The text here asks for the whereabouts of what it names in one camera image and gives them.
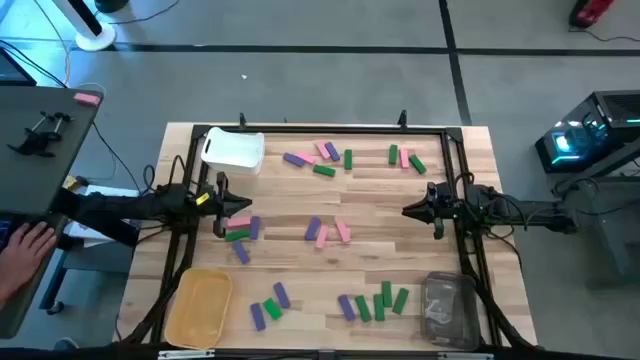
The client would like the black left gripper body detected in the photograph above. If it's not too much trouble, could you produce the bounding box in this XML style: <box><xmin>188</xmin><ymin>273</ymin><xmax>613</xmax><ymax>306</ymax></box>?
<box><xmin>192</xmin><ymin>172</ymin><xmax>230</xmax><ymax>239</ymax></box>

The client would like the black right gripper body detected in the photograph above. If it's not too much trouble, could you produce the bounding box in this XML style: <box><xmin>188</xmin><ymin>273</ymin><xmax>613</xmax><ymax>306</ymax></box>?
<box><xmin>427</xmin><ymin>182</ymin><xmax>474</xmax><ymax>240</ymax></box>

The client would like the white plastic bin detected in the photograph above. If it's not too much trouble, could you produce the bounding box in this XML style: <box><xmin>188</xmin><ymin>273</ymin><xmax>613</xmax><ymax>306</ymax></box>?
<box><xmin>200</xmin><ymin>126</ymin><xmax>266</xmax><ymax>176</ymax></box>

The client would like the clear plastic bin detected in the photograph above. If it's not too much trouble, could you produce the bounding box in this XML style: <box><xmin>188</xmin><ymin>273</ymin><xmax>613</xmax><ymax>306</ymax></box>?
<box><xmin>420</xmin><ymin>271</ymin><xmax>483</xmax><ymax>351</ymax></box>

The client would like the yellow plastic bin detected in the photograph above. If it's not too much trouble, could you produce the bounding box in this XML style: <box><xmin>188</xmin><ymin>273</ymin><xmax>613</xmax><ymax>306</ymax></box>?
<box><xmin>164</xmin><ymin>267</ymin><xmax>234</xmax><ymax>351</ymax></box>

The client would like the white printed paper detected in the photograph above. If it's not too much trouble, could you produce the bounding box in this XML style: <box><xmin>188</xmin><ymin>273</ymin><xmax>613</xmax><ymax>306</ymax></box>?
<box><xmin>67</xmin><ymin>183</ymin><xmax>142</xmax><ymax>242</ymax></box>

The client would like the grey desk foot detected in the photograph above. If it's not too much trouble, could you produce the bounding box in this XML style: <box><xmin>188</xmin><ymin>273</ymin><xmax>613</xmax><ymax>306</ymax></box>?
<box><xmin>38</xmin><ymin>238</ymin><xmax>135</xmax><ymax>317</ymax></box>

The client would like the grey metal stand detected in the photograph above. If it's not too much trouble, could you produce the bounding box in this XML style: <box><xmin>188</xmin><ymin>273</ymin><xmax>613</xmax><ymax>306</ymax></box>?
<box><xmin>549</xmin><ymin>139</ymin><xmax>640</xmax><ymax>291</ymax></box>

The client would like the computer case with lights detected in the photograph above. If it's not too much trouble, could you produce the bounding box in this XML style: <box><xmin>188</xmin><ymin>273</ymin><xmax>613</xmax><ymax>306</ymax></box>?
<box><xmin>534</xmin><ymin>89</ymin><xmax>640</xmax><ymax>175</ymax></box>

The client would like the black desk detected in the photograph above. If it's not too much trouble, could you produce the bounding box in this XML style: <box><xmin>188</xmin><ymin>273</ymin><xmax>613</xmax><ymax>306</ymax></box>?
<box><xmin>0</xmin><ymin>84</ymin><xmax>105</xmax><ymax>340</ymax></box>

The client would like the black bar clamp tool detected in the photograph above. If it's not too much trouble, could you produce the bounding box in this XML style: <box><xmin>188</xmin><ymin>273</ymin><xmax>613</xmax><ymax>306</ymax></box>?
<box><xmin>6</xmin><ymin>110</ymin><xmax>75</xmax><ymax>159</ymax></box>

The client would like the person's hand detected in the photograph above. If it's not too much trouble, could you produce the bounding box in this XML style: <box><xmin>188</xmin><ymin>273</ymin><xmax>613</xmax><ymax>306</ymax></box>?
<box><xmin>0</xmin><ymin>221</ymin><xmax>58</xmax><ymax>306</ymax></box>

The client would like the white tower fan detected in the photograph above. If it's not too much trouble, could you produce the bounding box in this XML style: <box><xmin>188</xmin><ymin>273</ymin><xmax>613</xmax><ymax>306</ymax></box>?
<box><xmin>49</xmin><ymin>0</ymin><xmax>118</xmax><ymax>52</ymax></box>

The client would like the black round stand base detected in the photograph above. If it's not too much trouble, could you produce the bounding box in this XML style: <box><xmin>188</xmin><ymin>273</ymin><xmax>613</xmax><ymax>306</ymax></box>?
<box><xmin>93</xmin><ymin>0</ymin><xmax>131</xmax><ymax>14</ymax></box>

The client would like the red device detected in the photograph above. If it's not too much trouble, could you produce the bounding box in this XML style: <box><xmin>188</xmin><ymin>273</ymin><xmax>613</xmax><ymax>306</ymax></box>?
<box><xmin>568</xmin><ymin>0</ymin><xmax>616</xmax><ymax>29</ymax></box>

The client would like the black monitor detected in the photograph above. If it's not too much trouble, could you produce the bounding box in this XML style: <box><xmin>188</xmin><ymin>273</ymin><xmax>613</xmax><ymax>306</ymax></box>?
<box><xmin>0</xmin><ymin>46</ymin><xmax>38</xmax><ymax>87</ymax></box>

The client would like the black floor cable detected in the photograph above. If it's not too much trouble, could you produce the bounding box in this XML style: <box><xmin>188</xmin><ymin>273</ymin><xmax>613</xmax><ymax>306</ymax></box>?
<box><xmin>568</xmin><ymin>25</ymin><xmax>640</xmax><ymax>44</ymax></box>
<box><xmin>91</xmin><ymin>121</ymin><xmax>146</xmax><ymax>195</ymax></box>
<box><xmin>108</xmin><ymin>0</ymin><xmax>180</xmax><ymax>26</ymax></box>

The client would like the silver metal bracket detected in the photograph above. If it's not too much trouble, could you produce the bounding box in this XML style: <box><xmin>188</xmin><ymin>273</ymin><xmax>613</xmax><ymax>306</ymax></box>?
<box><xmin>158</xmin><ymin>349</ymin><xmax>216</xmax><ymax>360</ymax></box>

